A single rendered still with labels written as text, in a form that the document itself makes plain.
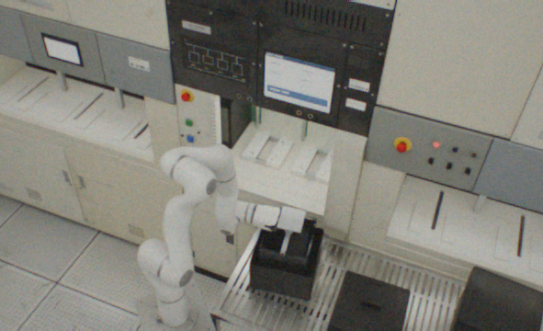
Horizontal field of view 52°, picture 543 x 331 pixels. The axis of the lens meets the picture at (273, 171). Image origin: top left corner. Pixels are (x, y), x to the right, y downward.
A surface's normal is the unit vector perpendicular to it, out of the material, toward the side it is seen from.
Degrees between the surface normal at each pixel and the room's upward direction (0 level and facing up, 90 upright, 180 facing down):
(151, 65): 90
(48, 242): 0
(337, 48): 90
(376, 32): 90
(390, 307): 0
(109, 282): 0
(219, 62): 90
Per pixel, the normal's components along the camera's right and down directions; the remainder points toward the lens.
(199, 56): -0.37, 0.64
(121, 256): 0.04, -0.72
